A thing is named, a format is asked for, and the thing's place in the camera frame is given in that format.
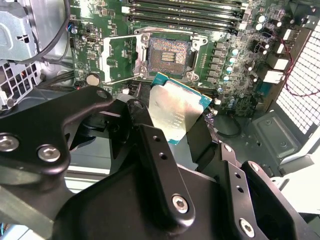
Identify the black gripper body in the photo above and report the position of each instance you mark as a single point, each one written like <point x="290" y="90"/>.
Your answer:
<point x="112" y="212"/>

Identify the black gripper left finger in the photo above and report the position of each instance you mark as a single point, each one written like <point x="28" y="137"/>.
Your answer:
<point x="30" y="125"/>

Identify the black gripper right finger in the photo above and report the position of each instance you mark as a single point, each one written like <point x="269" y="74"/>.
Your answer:
<point x="231" y="165"/>

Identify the silver green CPU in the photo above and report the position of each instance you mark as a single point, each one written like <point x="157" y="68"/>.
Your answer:
<point x="175" y="110"/>

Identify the metal socket cover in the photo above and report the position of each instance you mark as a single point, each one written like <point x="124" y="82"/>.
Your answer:
<point x="104" y="60"/>

